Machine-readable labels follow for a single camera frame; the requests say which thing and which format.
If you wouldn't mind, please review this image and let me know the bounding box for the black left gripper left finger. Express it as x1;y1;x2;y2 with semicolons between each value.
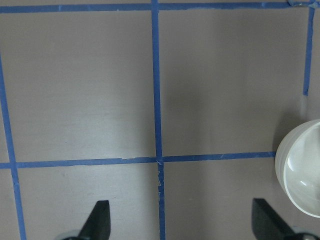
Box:
77;200;111;240

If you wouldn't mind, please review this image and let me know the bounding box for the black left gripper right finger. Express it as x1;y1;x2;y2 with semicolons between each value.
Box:
251;198;296;240

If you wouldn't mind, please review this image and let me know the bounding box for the white ceramic bowl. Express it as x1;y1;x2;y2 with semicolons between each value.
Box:
275;119;320;218

